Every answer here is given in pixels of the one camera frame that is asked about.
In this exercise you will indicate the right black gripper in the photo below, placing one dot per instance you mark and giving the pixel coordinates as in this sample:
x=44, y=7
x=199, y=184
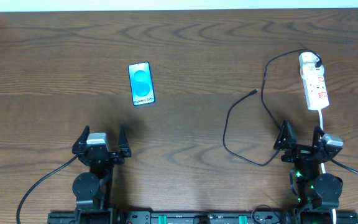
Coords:
x=303, y=152

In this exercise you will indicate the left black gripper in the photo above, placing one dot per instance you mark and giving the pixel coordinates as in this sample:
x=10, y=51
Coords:
x=101, y=154

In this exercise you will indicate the blue Samsung Galaxy smartphone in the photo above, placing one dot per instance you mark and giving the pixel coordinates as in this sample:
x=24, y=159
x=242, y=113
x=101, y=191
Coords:
x=142, y=87

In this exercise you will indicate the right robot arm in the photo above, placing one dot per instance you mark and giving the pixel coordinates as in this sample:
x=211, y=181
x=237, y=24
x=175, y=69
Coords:
x=318, y=193

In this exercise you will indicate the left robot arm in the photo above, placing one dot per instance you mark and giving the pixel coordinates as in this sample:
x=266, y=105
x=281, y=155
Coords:
x=93, y=189

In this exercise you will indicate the white charger plug adapter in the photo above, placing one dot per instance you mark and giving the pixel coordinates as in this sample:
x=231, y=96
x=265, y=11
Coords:
x=310, y=57

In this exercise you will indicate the white power strip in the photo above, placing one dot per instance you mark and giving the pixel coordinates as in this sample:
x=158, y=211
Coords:
x=316, y=93

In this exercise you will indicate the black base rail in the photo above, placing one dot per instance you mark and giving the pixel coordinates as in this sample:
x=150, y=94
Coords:
x=144, y=217

